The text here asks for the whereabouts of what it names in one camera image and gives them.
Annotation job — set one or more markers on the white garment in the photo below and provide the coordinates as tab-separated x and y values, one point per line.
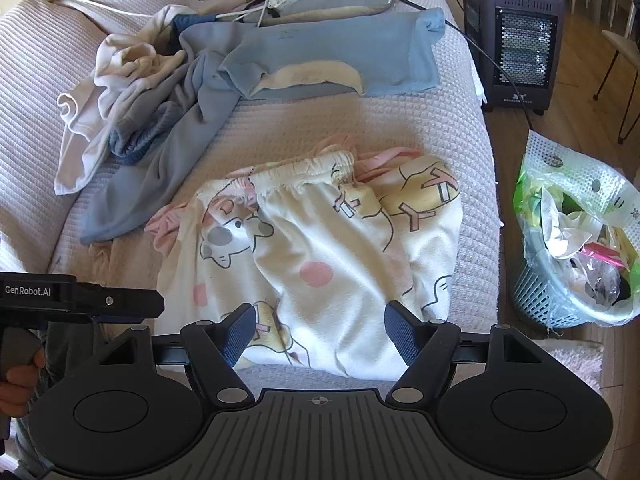
110	90

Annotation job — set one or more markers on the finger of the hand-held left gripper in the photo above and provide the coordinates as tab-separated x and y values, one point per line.
130	302

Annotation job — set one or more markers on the grey-blue fleece garment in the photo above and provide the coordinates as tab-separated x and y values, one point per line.
200	95

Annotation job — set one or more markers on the pale fluffy rug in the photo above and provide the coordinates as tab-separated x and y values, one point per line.
575	355

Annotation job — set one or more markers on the person's left hand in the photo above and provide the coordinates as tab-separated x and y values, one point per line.
17	392

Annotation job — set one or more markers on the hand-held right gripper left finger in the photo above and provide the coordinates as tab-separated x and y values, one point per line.
245	332

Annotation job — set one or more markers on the cream printed pajama pants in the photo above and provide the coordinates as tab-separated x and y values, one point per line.
325	240

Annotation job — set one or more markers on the white mesh trash basket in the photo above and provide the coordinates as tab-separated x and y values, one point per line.
575	200

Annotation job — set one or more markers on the dark blue knit garment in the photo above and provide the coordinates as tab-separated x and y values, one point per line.
145	135

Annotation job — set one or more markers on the light blue sweatshirt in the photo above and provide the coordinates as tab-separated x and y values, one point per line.
350	55

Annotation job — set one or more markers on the light blue waste basket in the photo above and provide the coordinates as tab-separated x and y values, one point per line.
545	300

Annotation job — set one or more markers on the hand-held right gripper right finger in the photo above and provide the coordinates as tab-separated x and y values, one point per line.
400	332

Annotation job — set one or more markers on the dark electric heater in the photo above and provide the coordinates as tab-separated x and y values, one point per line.
515	40

